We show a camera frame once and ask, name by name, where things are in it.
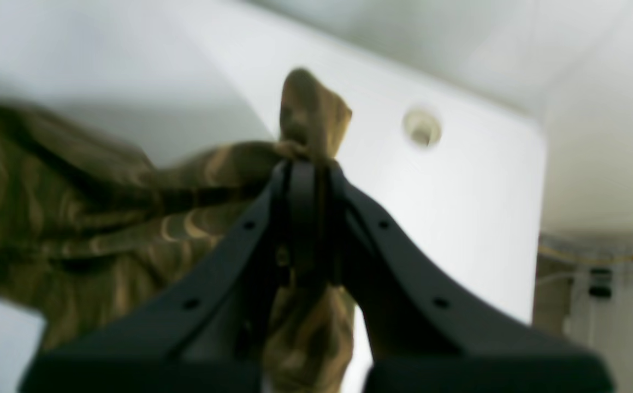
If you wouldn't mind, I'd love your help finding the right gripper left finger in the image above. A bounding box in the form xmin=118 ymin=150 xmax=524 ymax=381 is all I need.
xmin=19 ymin=162 xmax=318 ymax=392

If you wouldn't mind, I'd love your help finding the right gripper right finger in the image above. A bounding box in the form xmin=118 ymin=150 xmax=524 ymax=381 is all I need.
xmin=323 ymin=165 xmax=615 ymax=392

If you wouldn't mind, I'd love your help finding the camouflage t-shirt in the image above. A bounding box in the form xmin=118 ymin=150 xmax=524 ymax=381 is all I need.
xmin=0 ymin=67 xmax=356 ymax=393

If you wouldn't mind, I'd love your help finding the right table cable grommet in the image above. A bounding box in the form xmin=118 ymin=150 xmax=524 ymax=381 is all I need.
xmin=402 ymin=105 xmax=442 ymax=148

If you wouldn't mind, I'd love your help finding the wall power outlet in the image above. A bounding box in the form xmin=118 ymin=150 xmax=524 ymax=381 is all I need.
xmin=588 ymin=267 xmax=614 ymax=301

